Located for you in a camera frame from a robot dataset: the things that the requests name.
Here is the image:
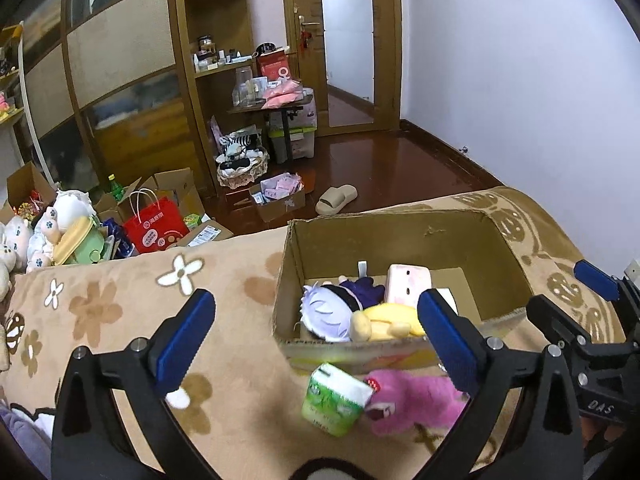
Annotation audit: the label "pink bear plush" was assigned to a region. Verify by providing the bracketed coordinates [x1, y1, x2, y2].
[363, 370, 466, 437]

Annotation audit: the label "pink swirl plush cushion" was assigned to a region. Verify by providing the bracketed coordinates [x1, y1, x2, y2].
[384, 264, 458, 312]

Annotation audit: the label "yellow bear plush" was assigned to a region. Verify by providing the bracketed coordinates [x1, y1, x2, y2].
[349, 304, 425, 342]

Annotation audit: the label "green tissue pack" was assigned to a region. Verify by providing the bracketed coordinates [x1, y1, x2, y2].
[302, 363, 374, 438]

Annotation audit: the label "purple haired plush doll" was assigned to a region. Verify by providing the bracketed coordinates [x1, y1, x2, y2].
[299, 276, 385, 342]

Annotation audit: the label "beige floral blanket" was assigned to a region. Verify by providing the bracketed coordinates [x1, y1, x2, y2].
[0, 185, 626, 480]

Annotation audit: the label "pile of white plush toys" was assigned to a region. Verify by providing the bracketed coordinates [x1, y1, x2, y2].
[1, 190, 114, 298]

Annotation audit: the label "open cardboard box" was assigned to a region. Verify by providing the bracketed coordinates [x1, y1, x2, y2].
[1, 162, 56, 223]
[272, 210, 533, 374]

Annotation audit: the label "red paper shopping bag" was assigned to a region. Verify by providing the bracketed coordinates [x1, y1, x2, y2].
[124, 188, 189, 254]

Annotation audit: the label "green bottle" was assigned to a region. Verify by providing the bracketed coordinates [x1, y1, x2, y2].
[108, 174, 125, 203]

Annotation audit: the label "beige slipper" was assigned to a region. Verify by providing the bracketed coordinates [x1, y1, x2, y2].
[316, 184, 358, 217]

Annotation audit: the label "open cardboard box left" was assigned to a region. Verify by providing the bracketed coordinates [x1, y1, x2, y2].
[1, 162, 56, 223]

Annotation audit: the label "cardboard box on floor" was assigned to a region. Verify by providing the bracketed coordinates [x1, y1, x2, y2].
[94, 168, 233, 249]

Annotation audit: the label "small box with pink cloth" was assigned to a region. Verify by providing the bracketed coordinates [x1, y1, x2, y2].
[250, 172, 306, 223]

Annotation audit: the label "basket with zebra plush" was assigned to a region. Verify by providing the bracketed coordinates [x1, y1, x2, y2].
[216, 125, 269, 190]

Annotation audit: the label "clear plastic storage bin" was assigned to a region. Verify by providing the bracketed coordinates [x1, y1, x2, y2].
[269, 127, 316, 164]

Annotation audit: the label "small black side table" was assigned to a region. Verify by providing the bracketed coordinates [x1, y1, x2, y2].
[228, 89, 318, 164]

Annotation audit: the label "wooden wardrobe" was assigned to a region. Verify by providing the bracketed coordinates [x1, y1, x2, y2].
[1, 0, 215, 196]

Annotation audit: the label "pink packets on table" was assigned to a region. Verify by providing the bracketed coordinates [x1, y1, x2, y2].
[262, 78, 305, 110]

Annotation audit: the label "wooden door with mirror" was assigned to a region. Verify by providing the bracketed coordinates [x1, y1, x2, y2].
[283, 0, 401, 136]

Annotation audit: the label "red bag on table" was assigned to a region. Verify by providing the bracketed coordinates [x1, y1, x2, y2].
[256, 49, 291, 81]

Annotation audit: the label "yellow toy shelf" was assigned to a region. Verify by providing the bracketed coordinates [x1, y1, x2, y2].
[0, 22, 24, 128]

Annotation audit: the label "wooden corner shelf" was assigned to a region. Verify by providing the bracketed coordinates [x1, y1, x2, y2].
[168, 0, 255, 196]

